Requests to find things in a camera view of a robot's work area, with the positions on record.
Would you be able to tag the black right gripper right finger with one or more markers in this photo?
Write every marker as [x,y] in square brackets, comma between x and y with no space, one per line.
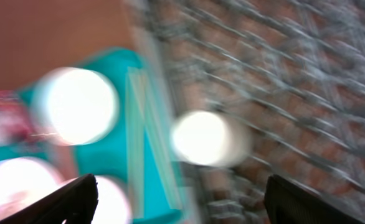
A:
[287,203]

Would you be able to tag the orange carrot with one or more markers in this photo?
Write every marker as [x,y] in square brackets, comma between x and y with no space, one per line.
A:
[63,158]

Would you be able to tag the teal serving tray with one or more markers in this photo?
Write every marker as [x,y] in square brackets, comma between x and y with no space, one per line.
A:
[107,159]

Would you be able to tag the white plastic cup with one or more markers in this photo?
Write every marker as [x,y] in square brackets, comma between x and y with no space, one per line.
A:
[211,139]

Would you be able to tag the red snack wrapper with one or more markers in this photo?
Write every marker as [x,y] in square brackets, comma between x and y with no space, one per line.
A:
[16,126]

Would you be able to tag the white bowl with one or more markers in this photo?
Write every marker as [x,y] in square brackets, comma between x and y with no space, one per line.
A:
[75,106]

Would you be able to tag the pink plate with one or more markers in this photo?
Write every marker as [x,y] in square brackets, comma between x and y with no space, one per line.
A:
[23,181]

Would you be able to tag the grey dishwasher rack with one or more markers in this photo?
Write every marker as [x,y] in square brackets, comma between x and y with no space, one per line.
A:
[292,71]

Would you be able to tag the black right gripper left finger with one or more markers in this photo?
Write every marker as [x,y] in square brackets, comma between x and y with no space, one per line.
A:
[74,203]

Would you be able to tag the wooden chopstick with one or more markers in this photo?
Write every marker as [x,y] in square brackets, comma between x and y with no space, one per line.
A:
[159,148]
[135,127]

